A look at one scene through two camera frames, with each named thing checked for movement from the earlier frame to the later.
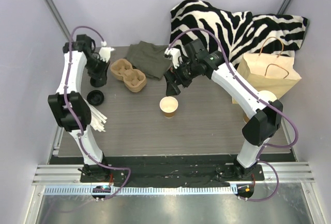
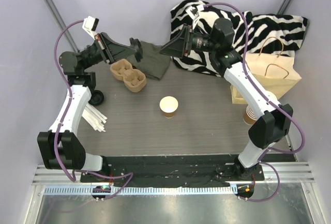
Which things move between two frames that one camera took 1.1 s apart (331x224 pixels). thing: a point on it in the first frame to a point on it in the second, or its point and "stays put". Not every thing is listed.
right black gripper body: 177,78 to 187,41
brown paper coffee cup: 168,104 stays put
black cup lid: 95,97 stays put
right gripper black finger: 172,87 to 176,47
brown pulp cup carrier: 134,80 stays put
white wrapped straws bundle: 96,117 stays put
